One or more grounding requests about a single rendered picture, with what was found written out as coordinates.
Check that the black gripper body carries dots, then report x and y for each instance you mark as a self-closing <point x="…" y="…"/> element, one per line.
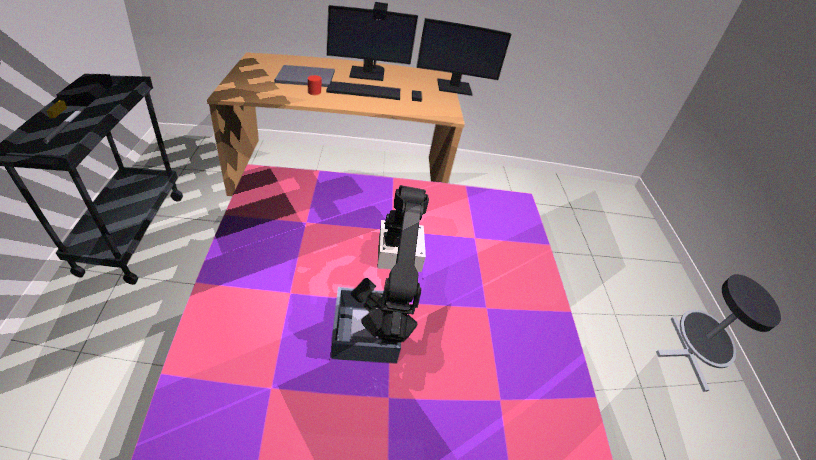
<point x="363" y="290"/>

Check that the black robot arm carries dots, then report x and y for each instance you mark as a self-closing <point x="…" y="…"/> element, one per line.
<point x="402" y="285"/>

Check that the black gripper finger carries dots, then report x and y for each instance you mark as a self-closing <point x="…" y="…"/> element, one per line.
<point x="366" y="307"/>

